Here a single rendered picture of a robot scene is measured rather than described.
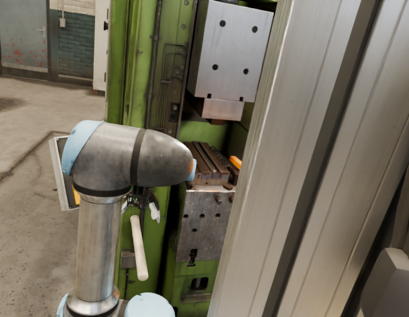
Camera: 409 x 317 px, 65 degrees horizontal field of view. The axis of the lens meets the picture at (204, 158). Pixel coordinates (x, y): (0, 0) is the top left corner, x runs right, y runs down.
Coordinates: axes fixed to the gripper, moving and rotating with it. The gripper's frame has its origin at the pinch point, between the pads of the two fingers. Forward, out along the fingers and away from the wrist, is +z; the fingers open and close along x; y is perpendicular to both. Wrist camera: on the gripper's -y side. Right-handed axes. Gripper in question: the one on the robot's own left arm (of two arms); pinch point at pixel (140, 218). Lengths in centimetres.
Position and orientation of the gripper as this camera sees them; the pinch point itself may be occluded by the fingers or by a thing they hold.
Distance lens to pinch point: 130.6
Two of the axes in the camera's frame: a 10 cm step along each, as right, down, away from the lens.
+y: -1.7, 3.5, -9.2
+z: -1.6, 9.1, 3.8
